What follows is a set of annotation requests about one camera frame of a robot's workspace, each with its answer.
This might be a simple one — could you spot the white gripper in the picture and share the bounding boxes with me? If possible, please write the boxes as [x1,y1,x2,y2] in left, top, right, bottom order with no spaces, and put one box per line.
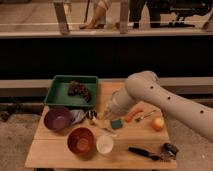
[102,88,135,120]

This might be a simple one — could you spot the yellow banana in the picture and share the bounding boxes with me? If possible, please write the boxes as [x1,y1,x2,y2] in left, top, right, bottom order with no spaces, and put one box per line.
[89,120,117,137]

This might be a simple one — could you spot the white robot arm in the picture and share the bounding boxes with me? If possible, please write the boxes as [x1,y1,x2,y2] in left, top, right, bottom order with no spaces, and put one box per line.
[103,71,213,143]

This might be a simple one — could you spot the white paper cup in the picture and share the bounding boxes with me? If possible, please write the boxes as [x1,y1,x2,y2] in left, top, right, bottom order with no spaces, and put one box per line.
[96,135,114,155]

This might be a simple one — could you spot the green sponge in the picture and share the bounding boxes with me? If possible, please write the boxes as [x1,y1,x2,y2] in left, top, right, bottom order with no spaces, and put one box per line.
[110,119,123,130]

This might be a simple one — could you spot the dark striped small object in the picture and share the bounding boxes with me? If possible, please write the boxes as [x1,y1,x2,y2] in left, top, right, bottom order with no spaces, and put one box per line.
[86,110,97,120]

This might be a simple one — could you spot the orange carrot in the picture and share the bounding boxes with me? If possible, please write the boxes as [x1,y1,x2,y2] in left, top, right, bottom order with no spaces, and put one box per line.
[124,108,143,123]

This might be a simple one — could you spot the grey crumpled cloth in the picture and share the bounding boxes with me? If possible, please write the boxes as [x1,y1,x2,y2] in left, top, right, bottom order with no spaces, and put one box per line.
[70,109,86,125]

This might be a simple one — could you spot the orange-red bowl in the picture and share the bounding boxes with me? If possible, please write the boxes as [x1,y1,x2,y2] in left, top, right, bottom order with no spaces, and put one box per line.
[67,127,95,157]

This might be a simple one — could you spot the metal fork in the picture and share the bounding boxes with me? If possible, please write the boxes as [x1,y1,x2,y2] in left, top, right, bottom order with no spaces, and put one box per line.
[135,110,156,122]

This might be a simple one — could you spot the dark grape bunch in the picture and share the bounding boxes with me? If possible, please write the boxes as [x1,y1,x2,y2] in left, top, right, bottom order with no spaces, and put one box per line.
[68,81,92,102]

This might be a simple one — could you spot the wooden table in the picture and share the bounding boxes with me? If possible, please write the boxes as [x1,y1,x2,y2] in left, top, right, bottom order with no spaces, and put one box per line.
[24,80,178,170]

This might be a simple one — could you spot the purple bowl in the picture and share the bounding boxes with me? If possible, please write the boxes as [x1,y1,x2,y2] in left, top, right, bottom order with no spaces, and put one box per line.
[44,107,72,131]

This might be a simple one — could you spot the green plastic tray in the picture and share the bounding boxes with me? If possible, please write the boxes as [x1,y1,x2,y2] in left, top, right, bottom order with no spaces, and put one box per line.
[44,75,98,110]

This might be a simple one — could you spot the orange apple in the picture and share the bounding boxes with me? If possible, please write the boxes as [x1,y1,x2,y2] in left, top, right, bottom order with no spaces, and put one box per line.
[151,117,165,131]

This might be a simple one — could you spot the small dark round object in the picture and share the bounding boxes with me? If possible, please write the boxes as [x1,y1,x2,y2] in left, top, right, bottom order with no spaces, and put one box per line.
[163,143,179,159]

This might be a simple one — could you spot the person legs in background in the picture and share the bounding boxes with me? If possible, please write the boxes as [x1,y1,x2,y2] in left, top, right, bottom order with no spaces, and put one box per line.
[79,0,112,29]

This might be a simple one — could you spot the black machine in background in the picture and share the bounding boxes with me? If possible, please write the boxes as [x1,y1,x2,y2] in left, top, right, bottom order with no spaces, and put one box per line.
[129,0,213,29]

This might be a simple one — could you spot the black handled tool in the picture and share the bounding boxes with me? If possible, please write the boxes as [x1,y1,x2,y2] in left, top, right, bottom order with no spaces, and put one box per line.
[128,147,162,161]

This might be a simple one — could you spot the grey post left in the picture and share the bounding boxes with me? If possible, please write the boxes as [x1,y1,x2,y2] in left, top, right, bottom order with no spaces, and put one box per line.
[53,0,69,35]

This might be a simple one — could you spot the grey post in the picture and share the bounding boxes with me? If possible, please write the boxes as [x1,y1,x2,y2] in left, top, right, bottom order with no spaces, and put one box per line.
[53,0,69,35]
[119,0,129,34]

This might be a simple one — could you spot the grey post right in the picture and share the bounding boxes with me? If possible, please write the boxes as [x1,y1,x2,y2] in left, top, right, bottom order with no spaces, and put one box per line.
[119,0,129,34]

